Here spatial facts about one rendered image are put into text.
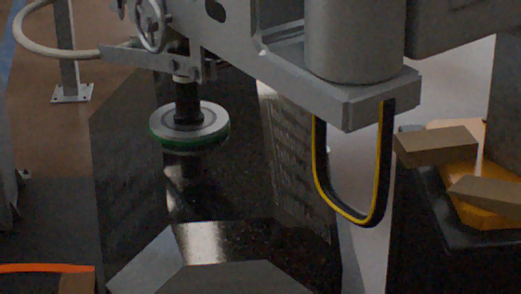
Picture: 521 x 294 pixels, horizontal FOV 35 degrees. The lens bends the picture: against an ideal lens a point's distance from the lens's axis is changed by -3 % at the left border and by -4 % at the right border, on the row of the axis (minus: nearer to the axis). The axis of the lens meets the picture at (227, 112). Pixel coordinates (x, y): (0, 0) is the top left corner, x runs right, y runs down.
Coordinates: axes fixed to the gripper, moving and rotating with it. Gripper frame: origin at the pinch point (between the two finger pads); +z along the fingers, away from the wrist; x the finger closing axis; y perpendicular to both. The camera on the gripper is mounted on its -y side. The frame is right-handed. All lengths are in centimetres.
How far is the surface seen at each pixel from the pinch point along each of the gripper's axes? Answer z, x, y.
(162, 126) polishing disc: -4, 62, -53
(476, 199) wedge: -5, 57, -136
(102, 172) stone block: 17, 63, -32
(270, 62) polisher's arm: -45, 87, -96
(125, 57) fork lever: -13, 48, -32
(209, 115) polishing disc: -4, 51, -61
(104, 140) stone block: 18, 48, -22
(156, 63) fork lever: -20, 57, -49
